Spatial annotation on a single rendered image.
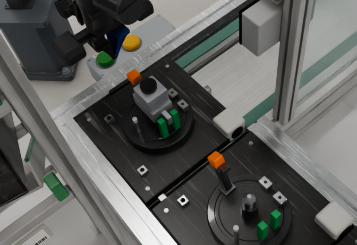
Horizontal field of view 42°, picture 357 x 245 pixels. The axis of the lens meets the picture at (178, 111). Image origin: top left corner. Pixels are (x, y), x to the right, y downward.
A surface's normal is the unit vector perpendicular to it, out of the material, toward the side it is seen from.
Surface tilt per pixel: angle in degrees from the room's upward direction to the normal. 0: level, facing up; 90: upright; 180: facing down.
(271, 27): 90
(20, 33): 92
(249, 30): 90
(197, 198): 0
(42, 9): 0
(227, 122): 0
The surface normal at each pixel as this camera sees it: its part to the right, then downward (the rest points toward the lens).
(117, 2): -0.53, 0.05
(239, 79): -0.11, -0.56
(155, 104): 0.62, 0.61
